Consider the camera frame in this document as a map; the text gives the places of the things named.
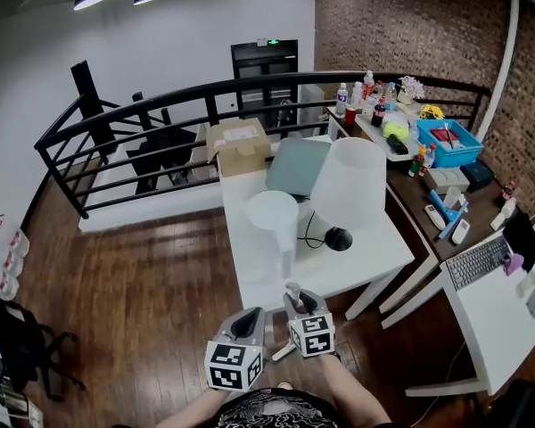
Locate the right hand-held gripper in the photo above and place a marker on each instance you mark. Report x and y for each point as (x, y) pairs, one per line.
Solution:
(312, 334)

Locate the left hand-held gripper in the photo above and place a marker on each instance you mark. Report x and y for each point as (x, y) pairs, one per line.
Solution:
(227, 364)

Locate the person's left forearm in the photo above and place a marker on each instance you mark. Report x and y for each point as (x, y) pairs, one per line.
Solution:
(196, 410)

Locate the person's right forearm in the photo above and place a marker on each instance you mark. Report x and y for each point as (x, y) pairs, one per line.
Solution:
(352, 390)

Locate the person's shoe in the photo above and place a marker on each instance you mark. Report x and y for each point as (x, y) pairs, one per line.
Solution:
(285, 385)

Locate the black patterned shirt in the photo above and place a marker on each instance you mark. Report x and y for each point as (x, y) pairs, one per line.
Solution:
(276, 410)

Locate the white kettle jug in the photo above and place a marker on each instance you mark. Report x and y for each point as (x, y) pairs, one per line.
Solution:
(267, 221)

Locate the white table lamp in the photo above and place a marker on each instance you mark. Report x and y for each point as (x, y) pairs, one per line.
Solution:
(348, 185)

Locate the grey laptop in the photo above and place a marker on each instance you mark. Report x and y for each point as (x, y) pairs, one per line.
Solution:
(294, 167)

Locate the cardboard box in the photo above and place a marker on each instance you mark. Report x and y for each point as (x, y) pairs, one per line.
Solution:
(245, 158)

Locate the white remote control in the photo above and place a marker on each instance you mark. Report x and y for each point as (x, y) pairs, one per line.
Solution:
(434, 216)
(460, 232)

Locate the blue squeegee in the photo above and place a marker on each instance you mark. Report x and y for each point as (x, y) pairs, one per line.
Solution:
(452, 221)

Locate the green bottle orange cap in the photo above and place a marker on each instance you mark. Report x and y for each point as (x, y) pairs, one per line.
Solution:
(415, 165)

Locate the black keyboard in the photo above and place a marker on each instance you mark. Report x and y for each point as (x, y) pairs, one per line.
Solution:
(477, 263)

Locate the white tray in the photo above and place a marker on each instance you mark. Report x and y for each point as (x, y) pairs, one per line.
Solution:
(374, 134)

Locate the black pouch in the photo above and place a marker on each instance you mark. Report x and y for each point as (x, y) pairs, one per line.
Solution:
(397, 145)

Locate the clear measuring cup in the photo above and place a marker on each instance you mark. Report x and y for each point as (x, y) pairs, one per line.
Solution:
(454, 198)

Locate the grey tissue box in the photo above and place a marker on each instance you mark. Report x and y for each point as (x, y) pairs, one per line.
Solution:
(446, 178)

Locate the clear bottle red cap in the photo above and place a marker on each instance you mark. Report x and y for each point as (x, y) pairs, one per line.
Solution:
(428, 158)

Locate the red can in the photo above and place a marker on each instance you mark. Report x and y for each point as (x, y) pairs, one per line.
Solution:
(350, 115)

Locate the yellow-green bag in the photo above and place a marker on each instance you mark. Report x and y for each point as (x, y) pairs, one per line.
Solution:
(394, 129)

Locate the white appliance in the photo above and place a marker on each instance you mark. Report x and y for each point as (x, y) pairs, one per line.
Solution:
(312, 105)

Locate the cola bottle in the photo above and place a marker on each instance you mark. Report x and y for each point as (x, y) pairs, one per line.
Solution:
(378, 114)
(507, 194)

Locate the water bottle blue label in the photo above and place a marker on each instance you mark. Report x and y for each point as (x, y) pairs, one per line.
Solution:
(341, 101)

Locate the blue plastic bin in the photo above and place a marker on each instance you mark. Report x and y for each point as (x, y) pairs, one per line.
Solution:
(455, 158)

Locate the purple object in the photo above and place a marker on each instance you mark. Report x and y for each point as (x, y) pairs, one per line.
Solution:
(513, 265)

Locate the red box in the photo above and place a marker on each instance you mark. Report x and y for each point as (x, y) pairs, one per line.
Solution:
(441, 137)

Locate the clear plastic bottle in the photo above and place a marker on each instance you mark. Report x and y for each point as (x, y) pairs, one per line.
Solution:
(357, 94)

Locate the dark box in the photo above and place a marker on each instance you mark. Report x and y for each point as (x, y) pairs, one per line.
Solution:
(477, 174)

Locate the black metal railing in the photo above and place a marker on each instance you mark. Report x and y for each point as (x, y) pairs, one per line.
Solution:
(211, 105)

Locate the white handheld scanner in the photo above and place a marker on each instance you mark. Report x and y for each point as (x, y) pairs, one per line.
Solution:
(504, 214)

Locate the clear bottle blue cap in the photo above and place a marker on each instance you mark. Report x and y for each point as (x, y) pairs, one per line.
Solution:
(391, 98)

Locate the clear plastic cup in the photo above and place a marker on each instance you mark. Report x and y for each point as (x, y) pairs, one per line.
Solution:
(526, 285)

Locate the black chair with backpack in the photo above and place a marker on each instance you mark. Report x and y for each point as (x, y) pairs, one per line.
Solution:
(18, 341)

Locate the clear bottle red label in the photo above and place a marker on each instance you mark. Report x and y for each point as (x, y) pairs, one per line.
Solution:
(368, 87)

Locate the yellow flowers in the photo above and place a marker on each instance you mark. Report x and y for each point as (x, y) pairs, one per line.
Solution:
(430, 112)

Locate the black cloth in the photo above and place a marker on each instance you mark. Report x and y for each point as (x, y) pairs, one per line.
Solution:
(524, 239)

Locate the white flower pot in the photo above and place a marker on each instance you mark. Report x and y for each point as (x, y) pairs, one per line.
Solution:
(410, 89)

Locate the pack of red-label bottles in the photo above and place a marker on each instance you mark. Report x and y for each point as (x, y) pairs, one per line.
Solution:
(13, 243)

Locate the black door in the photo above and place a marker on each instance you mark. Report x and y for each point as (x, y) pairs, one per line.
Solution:
(249, 60)

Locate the white pipe column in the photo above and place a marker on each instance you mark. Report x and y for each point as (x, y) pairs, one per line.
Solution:
(508, 60)

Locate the black stair post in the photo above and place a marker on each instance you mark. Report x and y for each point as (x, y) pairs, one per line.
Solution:
(87, 96)

